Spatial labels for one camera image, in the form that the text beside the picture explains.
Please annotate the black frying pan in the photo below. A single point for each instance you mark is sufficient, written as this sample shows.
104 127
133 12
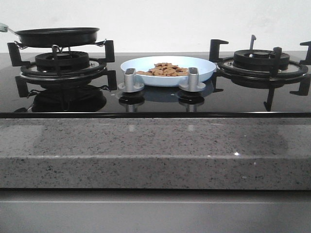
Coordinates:
62 37

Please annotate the wire pan reducer rack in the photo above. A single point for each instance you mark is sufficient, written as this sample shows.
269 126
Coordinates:
21 46

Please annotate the brown meat pieces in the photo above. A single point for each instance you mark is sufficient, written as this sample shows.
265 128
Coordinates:
165 70

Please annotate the left black gas burner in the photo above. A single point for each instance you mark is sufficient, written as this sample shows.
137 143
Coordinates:
68 61

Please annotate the right black gas burner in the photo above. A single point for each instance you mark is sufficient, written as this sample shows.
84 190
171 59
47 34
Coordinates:
255 60

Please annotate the right silver stove knob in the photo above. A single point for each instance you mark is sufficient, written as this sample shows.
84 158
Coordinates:
192 84

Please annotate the left silver stove knob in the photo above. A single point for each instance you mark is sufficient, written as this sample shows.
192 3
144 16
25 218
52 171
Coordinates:
130 83

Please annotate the left black pan support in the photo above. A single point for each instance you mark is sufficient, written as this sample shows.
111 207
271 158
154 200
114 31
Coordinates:
61 81

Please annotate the light blue plate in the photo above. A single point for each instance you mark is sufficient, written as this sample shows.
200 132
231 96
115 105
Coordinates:
205 69

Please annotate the black gas burner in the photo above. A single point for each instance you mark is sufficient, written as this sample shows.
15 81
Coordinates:
68 61
255 60

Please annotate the silver stove knob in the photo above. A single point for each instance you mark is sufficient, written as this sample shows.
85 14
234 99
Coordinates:
192 84
130 83

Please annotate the black glass gas hob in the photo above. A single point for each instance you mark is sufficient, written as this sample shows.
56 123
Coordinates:
100 98

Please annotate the grey cabinet front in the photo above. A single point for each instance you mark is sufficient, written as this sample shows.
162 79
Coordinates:
154 211

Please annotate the right black pan support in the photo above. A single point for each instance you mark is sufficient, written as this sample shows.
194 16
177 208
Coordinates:
284 71

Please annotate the black pan support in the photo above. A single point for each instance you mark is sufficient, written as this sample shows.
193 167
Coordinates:
284 71
61 81

